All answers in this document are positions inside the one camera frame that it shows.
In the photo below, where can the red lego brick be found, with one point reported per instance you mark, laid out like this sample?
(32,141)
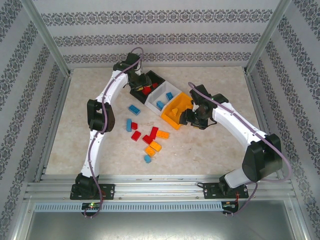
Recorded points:
(155,85)
(136,135)
(134,125)
(153,132)
(146,92)
(147,139)

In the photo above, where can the yellow plastic bin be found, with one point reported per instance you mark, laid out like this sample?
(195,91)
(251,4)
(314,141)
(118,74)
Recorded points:
(171,122)

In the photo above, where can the yellow lego brick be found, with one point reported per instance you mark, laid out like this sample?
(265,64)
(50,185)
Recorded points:
(155,146)
(174,111)
(163,134)
(150,151)

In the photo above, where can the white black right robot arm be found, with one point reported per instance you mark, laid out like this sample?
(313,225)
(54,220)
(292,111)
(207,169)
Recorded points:
(237,122)

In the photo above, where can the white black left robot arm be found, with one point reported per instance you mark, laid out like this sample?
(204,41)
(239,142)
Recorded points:
(93,150)

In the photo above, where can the black plastic bin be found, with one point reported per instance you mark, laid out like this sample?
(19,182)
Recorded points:
(160,80)

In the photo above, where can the white plastic bin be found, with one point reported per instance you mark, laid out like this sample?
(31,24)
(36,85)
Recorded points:
(162,88)

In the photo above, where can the small blue lego brick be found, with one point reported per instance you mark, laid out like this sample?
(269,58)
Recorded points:
(147,159)

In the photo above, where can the right green circuit board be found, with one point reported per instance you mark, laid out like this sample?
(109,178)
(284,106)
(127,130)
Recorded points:
(230,205)

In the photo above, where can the green circuit board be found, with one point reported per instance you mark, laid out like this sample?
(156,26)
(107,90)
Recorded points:
(91,206)
(230,205)

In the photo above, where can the grey metal tray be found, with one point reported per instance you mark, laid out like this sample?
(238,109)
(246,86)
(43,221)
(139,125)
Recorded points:
(160,226)

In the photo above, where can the left green circuit board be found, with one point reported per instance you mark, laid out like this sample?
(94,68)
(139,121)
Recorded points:
(91,206)

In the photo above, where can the right aluminium side rail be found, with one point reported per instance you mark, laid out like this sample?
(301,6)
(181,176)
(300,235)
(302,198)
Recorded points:
(263,112)

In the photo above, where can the aluminium side rail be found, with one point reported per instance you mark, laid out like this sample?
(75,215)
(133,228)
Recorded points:
(58,120)
(263,112)

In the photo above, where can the aluminium mounting rail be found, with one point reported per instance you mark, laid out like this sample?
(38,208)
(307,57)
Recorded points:
(160,185)

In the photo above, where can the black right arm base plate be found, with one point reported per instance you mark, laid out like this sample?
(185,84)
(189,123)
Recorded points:
(210,190)

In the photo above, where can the right aluminium frame post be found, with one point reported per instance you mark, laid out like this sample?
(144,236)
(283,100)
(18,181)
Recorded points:
(268,37)

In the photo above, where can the aluminium frame post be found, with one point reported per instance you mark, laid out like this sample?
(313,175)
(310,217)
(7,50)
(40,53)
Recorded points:
(268,37)
(45,37)

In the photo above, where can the left aluminium frame post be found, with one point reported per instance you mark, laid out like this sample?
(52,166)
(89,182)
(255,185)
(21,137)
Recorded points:
(45,37)

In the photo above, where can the left aluminium side rail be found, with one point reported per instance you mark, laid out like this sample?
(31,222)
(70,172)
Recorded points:
(58,120)

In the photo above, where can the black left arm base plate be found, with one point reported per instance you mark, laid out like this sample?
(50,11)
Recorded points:
(107,191)

